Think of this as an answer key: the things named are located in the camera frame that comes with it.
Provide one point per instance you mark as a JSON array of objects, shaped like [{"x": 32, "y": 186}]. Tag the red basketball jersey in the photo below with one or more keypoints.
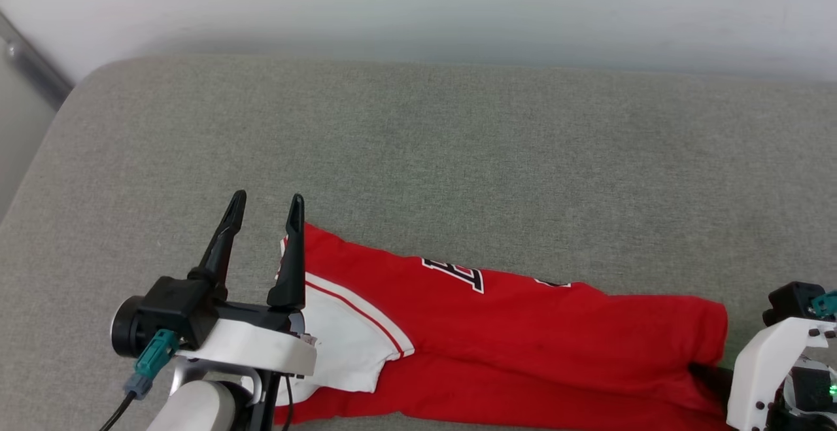
[{"x": 523, "y": 346}]

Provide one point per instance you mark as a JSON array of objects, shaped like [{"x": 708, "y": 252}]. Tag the grey fabric sofa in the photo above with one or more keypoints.
[{"x": 458, "y": 156}]

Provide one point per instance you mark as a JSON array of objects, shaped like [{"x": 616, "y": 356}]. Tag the right black wrist camera box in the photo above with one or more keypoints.
[{"x": 791, "y": 300}]

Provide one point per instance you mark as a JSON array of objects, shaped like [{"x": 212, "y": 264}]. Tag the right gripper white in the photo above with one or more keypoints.
[{"x": 758, "y": 372}]

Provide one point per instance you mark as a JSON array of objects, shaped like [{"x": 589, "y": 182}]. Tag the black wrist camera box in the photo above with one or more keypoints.
[
  {"x": 176, "y": 307},
  {"x": 791, "y": 300}
]

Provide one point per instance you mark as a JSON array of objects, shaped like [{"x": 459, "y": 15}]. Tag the left black wrist camera box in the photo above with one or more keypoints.
[{"x": 176, "y": 307}]

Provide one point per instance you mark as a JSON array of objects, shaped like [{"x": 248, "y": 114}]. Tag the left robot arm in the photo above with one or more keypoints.
[{"x": 196, "y": 408}]

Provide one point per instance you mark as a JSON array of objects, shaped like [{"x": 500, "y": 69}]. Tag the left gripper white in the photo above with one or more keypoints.
[{"x": 261, "y": 346}]

